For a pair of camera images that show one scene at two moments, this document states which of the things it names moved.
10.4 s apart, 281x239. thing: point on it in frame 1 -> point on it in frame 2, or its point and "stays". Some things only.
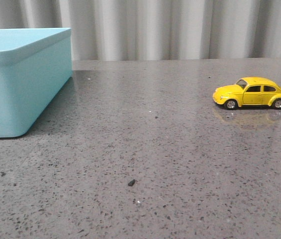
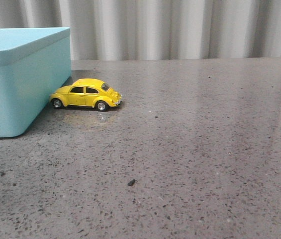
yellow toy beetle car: x=251 y=91 -> x=88 y=92
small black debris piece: x=131 y=182 stays
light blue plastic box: x=23 y=70 stays
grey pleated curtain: x=147 y=29 stays
